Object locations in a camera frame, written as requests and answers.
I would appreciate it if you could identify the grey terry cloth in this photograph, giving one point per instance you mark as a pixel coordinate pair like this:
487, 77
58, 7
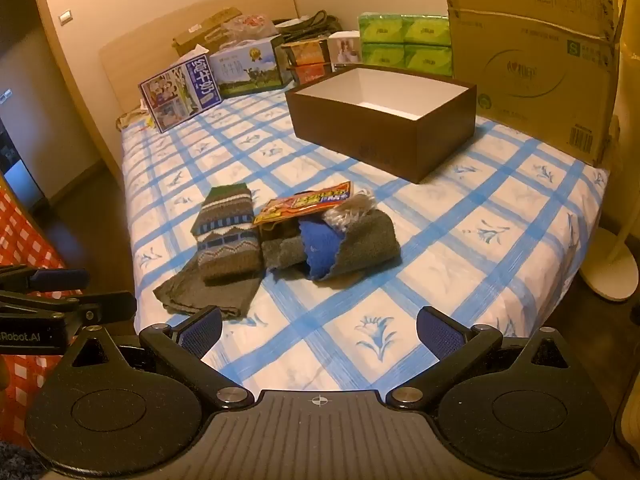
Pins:
370, 245

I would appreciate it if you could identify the beige woven cloth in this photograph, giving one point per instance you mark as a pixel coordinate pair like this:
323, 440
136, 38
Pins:
130, 119

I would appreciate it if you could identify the red checked cloth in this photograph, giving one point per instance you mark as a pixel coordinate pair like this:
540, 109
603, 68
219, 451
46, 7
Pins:
30, 250

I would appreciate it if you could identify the wooden headboard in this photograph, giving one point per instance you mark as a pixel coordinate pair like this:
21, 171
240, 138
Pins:
140, 45

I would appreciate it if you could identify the blue checked bedsheet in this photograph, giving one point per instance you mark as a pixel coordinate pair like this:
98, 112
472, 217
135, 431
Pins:
450, 240

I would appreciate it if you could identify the white wall switch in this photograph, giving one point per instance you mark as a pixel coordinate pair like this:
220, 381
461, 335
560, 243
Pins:
65, 17

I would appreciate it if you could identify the blue cloth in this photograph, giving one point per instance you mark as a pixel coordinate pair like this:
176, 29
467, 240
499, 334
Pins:
320, 250

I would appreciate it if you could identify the green tissue pack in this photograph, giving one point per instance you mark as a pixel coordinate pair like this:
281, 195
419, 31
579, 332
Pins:
400, 35

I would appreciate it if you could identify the patterned knit sock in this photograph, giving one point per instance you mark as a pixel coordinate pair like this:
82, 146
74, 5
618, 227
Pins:
227, 240

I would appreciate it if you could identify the blue milk carton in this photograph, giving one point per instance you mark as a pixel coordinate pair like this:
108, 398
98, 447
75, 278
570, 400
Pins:
175, 90

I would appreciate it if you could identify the red tin box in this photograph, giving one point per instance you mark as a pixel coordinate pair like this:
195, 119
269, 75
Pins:
310, 74

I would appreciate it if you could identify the orange printed packet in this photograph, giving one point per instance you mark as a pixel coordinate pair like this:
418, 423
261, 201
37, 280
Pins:
305, 202

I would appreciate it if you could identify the clear plastic packet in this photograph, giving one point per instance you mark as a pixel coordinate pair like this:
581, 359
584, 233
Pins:
350, 212

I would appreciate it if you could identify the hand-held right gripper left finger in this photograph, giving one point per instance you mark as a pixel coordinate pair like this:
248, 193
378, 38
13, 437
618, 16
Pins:
202, 332

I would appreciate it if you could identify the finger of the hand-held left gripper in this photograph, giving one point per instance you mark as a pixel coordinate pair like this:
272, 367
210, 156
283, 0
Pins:
60, 278
110, 306

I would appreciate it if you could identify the white fan stand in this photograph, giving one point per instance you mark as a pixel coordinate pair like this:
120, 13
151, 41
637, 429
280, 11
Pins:
610, 270

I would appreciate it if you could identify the brown cardboard box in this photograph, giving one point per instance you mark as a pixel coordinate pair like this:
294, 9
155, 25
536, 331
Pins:
360, 135
200, 35

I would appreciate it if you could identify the flat brown cardboard box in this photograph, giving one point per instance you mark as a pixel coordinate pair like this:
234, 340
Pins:
200, 35

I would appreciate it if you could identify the dark cabinet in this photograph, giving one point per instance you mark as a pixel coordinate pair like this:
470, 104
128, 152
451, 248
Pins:
20, 160

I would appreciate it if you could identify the green cow milk carton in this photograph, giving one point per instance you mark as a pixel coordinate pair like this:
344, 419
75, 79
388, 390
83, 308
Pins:
245, 70

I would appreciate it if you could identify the clear plastic bag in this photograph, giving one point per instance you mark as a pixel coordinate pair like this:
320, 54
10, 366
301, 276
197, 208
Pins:
250, 27

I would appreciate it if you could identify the large cardboard carton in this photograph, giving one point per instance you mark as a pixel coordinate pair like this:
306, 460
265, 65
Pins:
530, 75

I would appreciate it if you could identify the dark grey knit cloth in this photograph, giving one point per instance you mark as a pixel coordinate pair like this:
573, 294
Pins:
210, 297

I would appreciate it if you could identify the white photo box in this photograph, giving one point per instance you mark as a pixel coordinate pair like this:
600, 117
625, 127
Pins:
345, 50

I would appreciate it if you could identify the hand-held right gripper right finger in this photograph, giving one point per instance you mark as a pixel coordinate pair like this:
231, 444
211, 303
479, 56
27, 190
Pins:
440, 332

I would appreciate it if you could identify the dark fuzzy rug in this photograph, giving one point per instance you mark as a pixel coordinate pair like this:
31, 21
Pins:
12, 460

